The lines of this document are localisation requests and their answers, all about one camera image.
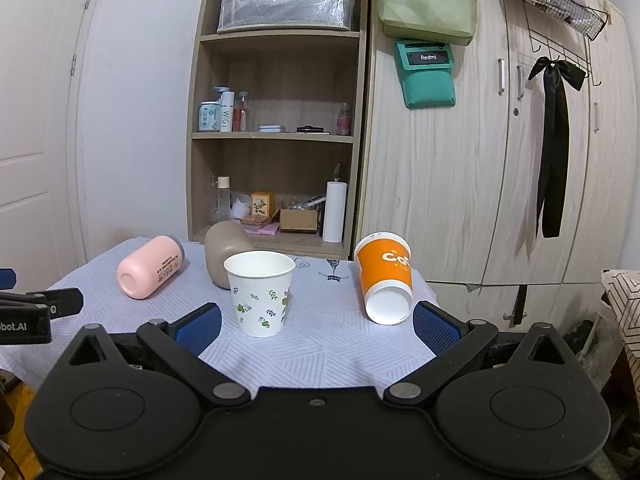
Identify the white door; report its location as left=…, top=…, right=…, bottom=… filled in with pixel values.
left=0, top=0, right=108, bottom=275

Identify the white pump bottle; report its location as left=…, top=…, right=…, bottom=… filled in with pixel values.
left=214, top=86, right=236, bottom=133

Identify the light wood wardrobe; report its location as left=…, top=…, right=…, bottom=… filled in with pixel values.
left=356, top=0, right=635, bottom=323

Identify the beige cup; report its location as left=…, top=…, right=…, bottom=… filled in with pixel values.
left=204, top=221, right=252, bottom=290

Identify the white paper roll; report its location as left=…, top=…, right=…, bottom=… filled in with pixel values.
left=322, top=180, right=349, bottom=244

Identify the clear bottle cream cap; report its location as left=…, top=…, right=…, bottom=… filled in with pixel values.
left=213, top=176, right=233, bottom=224

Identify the red liquid bottle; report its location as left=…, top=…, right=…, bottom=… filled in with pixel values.
left=234, top=91, right=249, bottom=132

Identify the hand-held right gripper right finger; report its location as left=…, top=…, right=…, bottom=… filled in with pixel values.
left=384, top=301, right=576, bottom=408

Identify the orange paper cup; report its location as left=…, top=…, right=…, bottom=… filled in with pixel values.
left=354, top=232, right=415, bottom=325

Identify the wooden shelf unit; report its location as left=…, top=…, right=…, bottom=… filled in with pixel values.
left=186, top=0, right=371, bottom=261

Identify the flower print wooden box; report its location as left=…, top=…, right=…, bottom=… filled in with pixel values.
left=250, top=192, right=276, bottom=219

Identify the green quilted bag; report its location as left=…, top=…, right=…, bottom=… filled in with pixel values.
left=376, top=0, right=478, bottom=47

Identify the black ribbon bow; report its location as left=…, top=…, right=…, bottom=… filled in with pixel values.
left=528, top=56, right=587, bottom=239

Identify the black wire hook rack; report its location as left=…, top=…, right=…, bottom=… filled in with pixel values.
left=525, top=10, right=604, bottom=89

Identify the teal label jar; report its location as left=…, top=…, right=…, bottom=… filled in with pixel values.
left=199, top=101, right=221, bottom=133

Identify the white leaf print paper cup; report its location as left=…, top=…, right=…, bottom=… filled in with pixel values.
left=223, top=251, right=297, bottom=338

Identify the small cardboard box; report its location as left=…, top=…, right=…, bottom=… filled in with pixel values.
left=279, top=204, right=321, bottom=234

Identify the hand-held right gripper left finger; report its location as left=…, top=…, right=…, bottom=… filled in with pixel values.
left=60, top=303, right=252, bottom=409

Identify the striped pattern cushion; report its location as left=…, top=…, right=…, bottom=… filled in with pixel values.
left=600, top=269, right=640, bottom=361

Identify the plastic wrapped storage box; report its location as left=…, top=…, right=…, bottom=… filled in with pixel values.
left=217, top=0, right=357, bottom=35

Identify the teal pouch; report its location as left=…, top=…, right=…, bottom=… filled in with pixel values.
left=394, top=40, right=458, bottom=110

